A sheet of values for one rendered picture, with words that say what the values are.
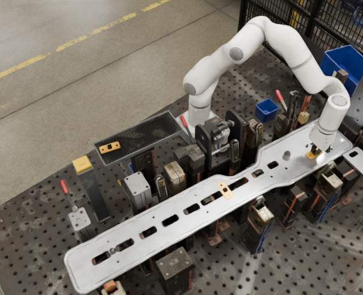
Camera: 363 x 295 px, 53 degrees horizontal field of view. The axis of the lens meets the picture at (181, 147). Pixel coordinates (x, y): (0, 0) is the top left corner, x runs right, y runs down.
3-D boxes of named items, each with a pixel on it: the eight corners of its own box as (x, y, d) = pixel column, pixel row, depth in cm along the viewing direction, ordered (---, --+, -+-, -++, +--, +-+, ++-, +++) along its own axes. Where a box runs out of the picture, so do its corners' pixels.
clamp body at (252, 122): (243, 180, 195) (253, 136, 166) (230, 165, 201) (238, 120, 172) (257, 172, 198) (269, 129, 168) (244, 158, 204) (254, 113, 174)
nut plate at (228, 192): (234, 196, 155) (234, 194, 154) (226, 199, 154) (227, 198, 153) (223, 181, 160) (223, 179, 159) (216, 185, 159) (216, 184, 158)
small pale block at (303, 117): (287, 161, 202) (304, 117, 173) (283, 157, 204) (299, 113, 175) (292, 158, 203) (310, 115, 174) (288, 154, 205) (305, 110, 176)
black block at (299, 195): (286, 235, 176) (300, 206, 153) (271, 218, 182) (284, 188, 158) (298, 227, 178) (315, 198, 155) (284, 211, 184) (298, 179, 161)
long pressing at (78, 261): (81, 305, 130) (79, 304, 129) (60, 253, 142) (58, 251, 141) (356, 147, 171) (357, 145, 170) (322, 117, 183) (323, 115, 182)
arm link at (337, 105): (323, 111, 155) (315, 125, 150) (333, 88, 144) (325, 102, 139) (342, 119, 152) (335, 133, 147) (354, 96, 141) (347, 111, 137)
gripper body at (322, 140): (312, 122, 154) (305, 138, 163) (329, 137, 149) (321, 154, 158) (325, 115, 156) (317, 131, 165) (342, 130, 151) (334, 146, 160)
